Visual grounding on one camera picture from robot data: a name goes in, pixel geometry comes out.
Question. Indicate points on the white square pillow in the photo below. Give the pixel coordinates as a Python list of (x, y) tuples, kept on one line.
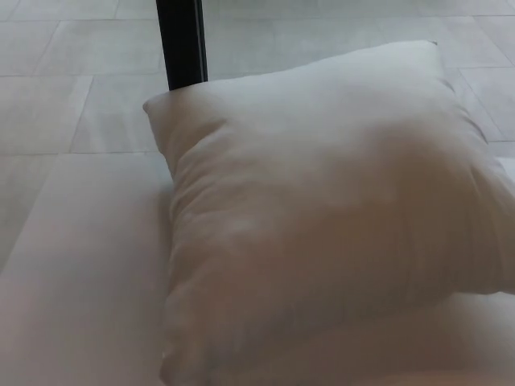
[(306, 201)]

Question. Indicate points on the black metal post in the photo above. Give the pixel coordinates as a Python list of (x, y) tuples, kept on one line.
[(181, 44)]

